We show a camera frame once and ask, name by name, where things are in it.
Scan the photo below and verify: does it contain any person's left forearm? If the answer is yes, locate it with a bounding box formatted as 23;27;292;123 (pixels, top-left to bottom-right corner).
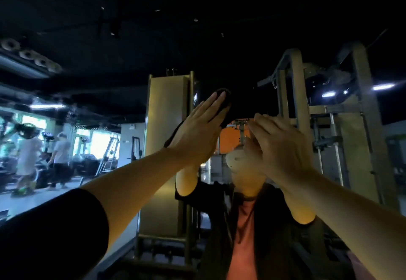
80;146;189;253

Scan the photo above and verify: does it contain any dark brown cleaning cloth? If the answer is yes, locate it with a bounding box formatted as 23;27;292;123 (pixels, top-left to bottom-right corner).
163;88;235;149

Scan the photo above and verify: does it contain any person's left hand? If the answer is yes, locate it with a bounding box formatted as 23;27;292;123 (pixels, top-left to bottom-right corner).
167;90;231;167

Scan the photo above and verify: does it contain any person's right hand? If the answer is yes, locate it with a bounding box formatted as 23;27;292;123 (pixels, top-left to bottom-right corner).
245;113;315;186

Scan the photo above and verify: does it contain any person's right forearm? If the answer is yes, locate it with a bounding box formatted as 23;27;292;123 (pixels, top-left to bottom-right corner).
284;167;406;280

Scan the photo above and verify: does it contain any large wall mirror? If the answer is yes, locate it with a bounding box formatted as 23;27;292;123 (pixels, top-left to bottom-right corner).
0;0;406;280

